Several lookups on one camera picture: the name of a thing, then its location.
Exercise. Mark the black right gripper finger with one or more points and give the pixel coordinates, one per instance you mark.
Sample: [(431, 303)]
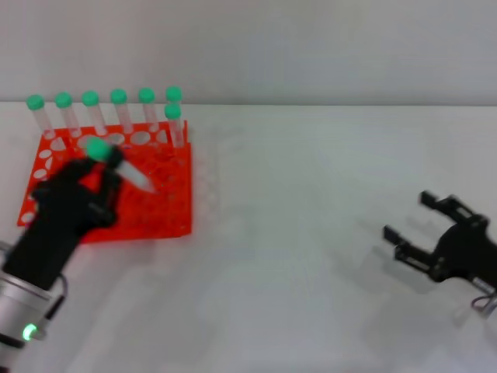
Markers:
[(446, 206), (411, 250)]

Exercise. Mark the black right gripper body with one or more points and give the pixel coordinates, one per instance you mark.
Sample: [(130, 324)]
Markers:
[(466, 248)]

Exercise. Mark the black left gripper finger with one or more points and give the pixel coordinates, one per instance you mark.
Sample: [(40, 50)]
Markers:
[(79, 171), (110, 182)]

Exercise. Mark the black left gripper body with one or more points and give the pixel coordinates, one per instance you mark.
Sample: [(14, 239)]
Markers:
[(58, 225)]

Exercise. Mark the green capped test tube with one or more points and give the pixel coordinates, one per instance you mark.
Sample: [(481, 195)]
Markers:
[(146, 95), (90, 98), (35, 102), (172, 112), (63, 100), (97, 149), (173, 93), (118, 96)]

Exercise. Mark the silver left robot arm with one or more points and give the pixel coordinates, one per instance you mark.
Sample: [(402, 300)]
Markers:
[(19, 311)]

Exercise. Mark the red plastic test tube rack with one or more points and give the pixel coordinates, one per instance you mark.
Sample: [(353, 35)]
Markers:
[(171, 202)]

